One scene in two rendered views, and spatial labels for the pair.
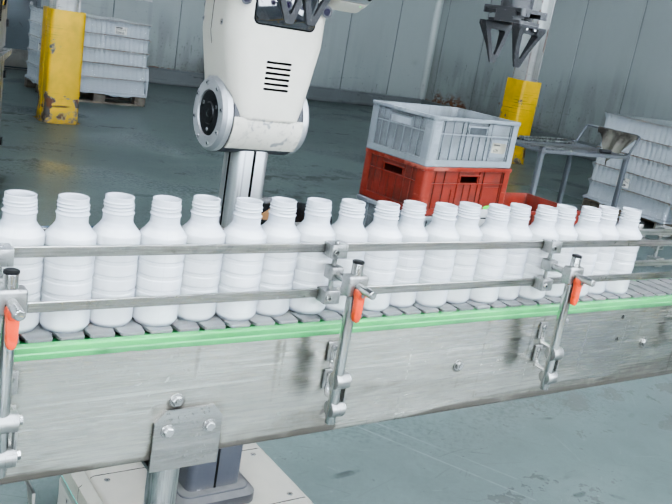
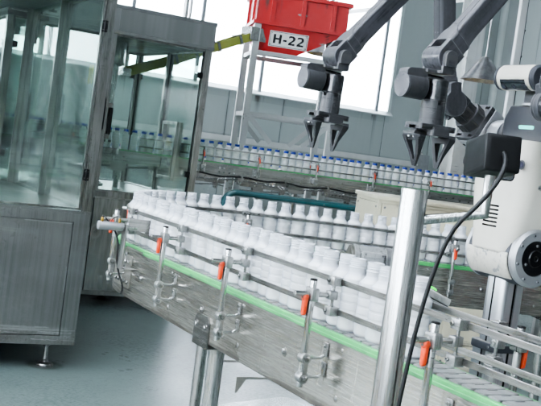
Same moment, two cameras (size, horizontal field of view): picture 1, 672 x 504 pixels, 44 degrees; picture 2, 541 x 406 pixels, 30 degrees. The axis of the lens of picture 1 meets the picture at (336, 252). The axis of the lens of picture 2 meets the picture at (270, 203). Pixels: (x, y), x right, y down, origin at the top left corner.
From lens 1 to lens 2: 3.05 m
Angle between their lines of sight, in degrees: 97
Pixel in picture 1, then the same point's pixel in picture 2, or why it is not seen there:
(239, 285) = not seen: hidden behind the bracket
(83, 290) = (198, 250)
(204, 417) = (204, 322)
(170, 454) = (196, 335)
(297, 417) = (229, 343)
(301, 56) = (505, 200)
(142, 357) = (197, 283)
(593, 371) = not seen: outside the picture
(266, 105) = (483, 236)
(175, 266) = (216, 247)
